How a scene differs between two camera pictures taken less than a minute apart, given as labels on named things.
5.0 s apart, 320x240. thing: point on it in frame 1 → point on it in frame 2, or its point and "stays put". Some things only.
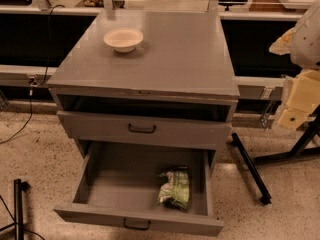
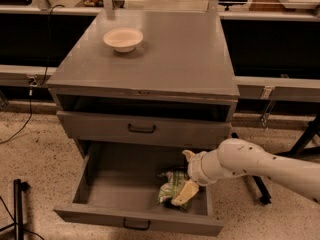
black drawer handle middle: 141,131 stays put
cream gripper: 307,40 → 195,168
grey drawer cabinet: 176,89 stays put
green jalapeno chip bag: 176,188 stays put
